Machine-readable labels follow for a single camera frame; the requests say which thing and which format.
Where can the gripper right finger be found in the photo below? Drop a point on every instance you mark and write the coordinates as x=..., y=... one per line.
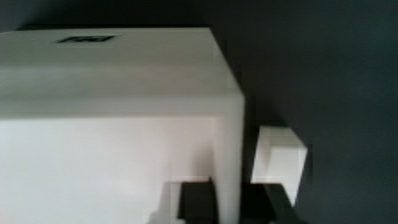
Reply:
x=268, y=208

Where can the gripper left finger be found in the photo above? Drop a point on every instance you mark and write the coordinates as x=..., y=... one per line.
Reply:
x=198, y=203

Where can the white drawer cabinet box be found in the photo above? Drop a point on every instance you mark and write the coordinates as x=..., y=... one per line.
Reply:
x=122, y=122

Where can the white L-shaped border fence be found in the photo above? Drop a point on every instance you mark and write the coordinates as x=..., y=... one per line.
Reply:
x=280, y=159

